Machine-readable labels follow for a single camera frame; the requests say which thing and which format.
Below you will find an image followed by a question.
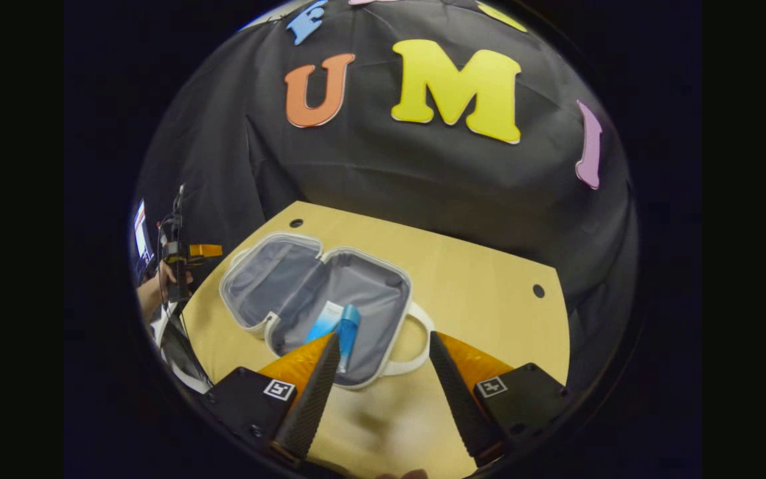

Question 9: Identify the blue cosmetic bottle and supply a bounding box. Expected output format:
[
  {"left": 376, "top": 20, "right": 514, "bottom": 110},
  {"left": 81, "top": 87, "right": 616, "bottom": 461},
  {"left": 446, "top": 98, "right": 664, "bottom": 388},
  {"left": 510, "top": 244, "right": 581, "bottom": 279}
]
[{"left": 335, "top": 304, "right": 362, "bottom": 374}]

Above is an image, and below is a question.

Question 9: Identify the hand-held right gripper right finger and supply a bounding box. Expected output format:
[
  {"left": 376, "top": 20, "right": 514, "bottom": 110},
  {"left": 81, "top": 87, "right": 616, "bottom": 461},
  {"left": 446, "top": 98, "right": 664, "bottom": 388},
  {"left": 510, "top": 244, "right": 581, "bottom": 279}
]
[{"left": 428, "top": 331, "right": 575, "bottom": 468}]

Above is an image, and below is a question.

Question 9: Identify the dark panel with white rim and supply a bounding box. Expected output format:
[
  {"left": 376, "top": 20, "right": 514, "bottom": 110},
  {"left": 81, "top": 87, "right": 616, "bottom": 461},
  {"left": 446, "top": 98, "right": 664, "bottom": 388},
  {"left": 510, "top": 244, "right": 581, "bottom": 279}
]
[{"left": 156, "top": 303, "right": 215, "bottom": 395}]

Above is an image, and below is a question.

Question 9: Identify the translucent blue cosmetic tube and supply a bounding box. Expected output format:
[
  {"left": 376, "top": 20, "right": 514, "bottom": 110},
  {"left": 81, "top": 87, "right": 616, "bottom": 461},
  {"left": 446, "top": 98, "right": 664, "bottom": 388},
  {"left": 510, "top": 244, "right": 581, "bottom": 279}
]
[{"left": 303, "top": 301, "right": 345, "bottom": 344}]

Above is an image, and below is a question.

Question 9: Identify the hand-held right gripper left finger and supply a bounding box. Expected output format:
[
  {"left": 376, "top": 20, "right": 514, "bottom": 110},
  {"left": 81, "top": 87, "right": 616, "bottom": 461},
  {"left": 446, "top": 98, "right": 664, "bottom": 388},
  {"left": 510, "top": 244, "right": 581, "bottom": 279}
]
[{"left": 203, "top": 333, "right": 342, "bottom": 468}]

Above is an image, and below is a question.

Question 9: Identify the small white suitcase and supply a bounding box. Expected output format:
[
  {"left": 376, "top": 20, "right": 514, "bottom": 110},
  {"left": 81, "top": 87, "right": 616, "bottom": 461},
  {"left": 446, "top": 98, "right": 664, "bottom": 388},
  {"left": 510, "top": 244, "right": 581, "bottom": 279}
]
[{"left": 219, "top": 231, "right": 436, "bottom": 391}]

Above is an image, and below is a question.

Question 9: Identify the computer monitor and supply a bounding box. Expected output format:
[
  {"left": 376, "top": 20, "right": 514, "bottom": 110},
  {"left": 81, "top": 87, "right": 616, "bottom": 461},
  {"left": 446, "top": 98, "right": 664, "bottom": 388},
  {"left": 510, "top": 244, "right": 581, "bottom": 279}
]
[{"left": 133, "top": 200, "right": 155, "bottom": 267}]

